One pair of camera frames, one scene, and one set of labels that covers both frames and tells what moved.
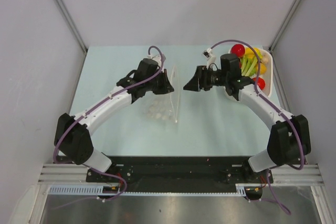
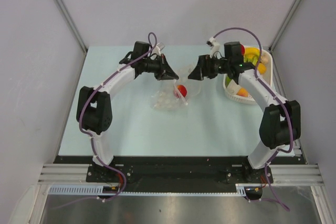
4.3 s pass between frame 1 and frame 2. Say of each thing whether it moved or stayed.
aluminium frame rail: stayed
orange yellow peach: moved
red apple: moved
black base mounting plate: stayed
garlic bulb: stayed
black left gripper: moved
